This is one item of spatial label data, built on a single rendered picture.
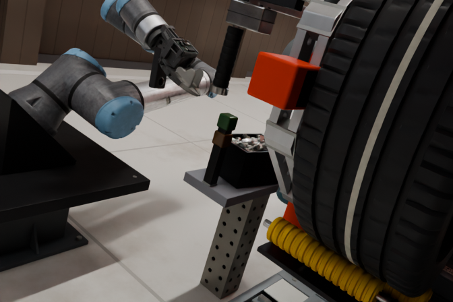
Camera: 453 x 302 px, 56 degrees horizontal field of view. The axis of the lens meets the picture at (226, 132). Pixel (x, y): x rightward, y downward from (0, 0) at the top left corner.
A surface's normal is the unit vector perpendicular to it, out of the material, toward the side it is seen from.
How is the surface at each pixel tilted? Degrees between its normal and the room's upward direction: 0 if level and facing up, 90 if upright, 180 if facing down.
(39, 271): 0
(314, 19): 90
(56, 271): 0
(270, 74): 90
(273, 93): 90
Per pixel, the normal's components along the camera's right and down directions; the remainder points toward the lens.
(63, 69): -0.04, -0.44
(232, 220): -0.63, 0.05
